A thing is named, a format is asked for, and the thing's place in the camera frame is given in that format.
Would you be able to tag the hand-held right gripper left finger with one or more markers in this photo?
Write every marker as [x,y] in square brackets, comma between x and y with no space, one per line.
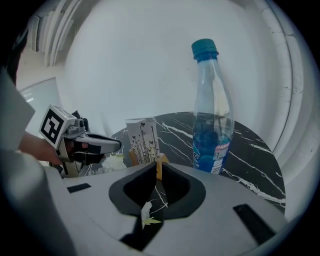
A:
[130,192]

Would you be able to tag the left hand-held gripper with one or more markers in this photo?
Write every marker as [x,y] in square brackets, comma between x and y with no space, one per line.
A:
[53,123]

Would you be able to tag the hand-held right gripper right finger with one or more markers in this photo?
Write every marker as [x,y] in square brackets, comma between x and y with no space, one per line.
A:
[182,192]

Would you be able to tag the person's left forearm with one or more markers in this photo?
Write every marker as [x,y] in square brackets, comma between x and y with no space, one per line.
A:
[37,147]

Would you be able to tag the frosted glass panel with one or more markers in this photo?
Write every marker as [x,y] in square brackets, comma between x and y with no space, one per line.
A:
[40,105]

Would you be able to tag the small white flower sprig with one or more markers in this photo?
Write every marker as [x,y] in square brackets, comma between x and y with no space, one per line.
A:
[147,212]

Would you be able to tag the white artificial flower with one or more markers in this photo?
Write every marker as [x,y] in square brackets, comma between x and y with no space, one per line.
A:
[113,162]

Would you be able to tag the clear plastic bottle blue cap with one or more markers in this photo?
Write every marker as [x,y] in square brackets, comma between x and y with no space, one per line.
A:
[212,120]

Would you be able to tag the person's white shirt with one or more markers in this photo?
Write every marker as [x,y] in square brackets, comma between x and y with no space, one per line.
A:
[22,200]

